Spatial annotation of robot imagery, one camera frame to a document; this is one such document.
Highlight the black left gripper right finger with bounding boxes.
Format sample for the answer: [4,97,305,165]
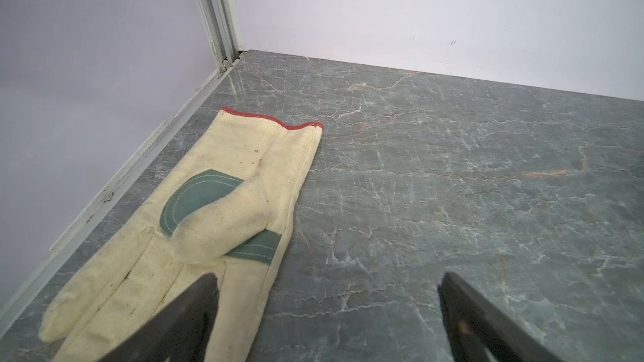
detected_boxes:
[437,271,560,361]

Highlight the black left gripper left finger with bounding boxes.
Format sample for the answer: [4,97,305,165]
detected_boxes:
[102,273,219,362]

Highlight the yellow work glove green patches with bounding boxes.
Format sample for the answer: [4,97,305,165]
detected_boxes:
[39,108,324,361]

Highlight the aluminium frame corner post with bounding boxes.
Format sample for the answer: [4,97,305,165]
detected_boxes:
[196,0,241,75]

